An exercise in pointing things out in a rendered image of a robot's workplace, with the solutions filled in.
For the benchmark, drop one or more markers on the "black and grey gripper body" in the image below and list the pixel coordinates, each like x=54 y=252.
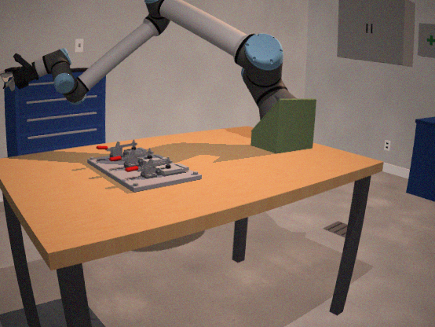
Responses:
x=22 y=75

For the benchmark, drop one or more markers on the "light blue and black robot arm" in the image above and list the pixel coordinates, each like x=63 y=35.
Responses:
x=260 y=56

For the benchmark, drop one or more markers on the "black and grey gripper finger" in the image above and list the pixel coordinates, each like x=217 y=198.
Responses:
x=8 y=73
x=10 y=83

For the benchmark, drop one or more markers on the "toggle clamp with red handle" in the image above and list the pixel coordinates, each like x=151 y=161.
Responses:
x=148 y=170

